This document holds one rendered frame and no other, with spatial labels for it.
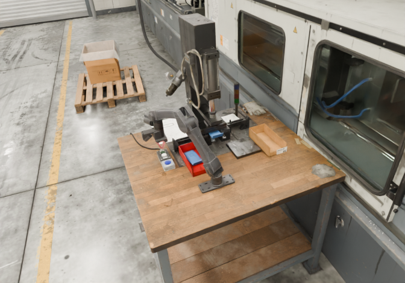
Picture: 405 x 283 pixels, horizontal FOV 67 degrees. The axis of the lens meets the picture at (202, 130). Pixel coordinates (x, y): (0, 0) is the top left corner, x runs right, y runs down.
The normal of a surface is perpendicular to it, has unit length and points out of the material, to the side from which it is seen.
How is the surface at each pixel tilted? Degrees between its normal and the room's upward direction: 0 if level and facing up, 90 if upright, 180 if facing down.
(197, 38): 90
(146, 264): 0
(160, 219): 0
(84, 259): 0
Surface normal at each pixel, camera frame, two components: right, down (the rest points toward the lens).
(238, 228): -0.06, -0.83
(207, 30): 0.38, 0.49
